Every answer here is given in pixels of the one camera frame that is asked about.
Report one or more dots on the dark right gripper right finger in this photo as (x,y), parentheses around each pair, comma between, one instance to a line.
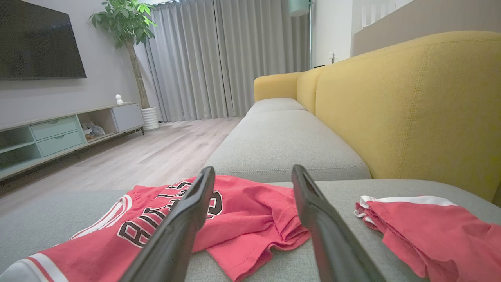
(332,239)

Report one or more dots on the white wall outlet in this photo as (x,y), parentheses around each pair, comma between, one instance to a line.
(332,57)

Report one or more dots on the large grey sofa seat cushion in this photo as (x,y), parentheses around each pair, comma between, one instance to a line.
(78,211)

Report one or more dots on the black wall television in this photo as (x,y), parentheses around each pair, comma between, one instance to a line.
(35,39)

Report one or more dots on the teal floor lamp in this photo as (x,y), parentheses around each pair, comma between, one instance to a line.
(299,7)

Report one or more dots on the green potted tree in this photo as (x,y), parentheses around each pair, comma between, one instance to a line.
(127,23)

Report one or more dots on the grey plush toy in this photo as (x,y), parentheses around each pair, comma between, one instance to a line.
(93,130)

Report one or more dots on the grey pleated curtain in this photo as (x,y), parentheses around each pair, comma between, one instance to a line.
(223,58)

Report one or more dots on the white ribbed plant pot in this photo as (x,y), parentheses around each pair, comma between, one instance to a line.
(150,118)

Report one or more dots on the yellow and grey sofa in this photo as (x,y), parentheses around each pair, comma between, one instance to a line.
(411,117)

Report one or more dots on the small grey sofa seat cushion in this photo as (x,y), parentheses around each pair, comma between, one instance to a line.
(282,145)
(274,105)

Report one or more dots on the red shorts with white stripe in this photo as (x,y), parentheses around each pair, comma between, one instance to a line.
(430,231)

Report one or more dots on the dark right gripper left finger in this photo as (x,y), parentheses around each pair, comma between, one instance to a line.
(172,239)

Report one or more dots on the grey mint TV cabinet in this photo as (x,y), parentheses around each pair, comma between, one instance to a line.
(58,135)

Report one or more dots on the red Bulls basketball jersey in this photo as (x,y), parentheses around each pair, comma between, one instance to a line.
(242,219)

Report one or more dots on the small white figurine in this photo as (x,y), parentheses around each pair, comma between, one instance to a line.
(119,99)

